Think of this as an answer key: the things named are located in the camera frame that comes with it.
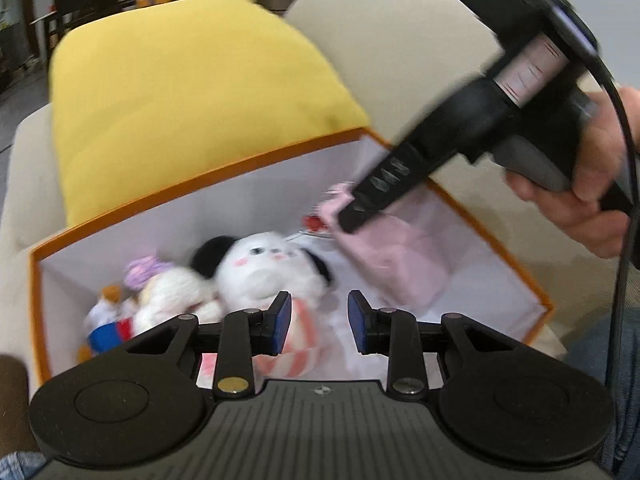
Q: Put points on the beige sofa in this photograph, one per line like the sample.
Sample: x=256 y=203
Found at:
x=390 y=50

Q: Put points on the cream crochet doll purple flower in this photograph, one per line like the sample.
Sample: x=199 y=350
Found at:
x=170 y=290

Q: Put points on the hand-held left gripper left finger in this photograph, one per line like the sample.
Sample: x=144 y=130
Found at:
x=282 y=317

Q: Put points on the brown sock foot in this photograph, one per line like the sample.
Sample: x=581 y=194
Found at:
x=15 y=400

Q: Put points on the white blue duck plush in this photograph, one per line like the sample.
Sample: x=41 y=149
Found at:
x=107 y=332

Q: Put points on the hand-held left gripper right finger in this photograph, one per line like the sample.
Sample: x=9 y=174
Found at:
x=357 y=320

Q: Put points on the person's right hand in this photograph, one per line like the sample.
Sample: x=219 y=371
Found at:
x=575 y=225

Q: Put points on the yellow pillow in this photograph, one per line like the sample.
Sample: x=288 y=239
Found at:
x=175 y=100

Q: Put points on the white plush with striped body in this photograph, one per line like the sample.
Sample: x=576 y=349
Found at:
x=260 y=270

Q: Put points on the pink fabric pouch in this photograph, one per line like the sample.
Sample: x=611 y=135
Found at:
x=400 y=260

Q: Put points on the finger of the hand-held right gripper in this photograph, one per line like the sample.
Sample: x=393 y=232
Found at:
x=380 y=190

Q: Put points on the orange cardboard box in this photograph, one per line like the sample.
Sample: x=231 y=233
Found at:
x=225 y=210

